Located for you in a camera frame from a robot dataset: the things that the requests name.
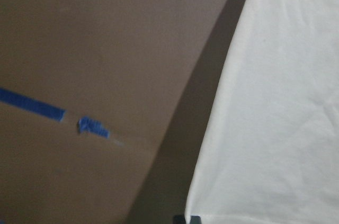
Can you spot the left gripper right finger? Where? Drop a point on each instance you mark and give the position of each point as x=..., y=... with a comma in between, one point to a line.
x=195, y=220

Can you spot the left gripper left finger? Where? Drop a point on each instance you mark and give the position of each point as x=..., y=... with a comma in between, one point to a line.
x=179, y=219

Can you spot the cream long-sleeve cat shirt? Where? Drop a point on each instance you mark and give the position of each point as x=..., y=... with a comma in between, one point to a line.
x=270, y=150

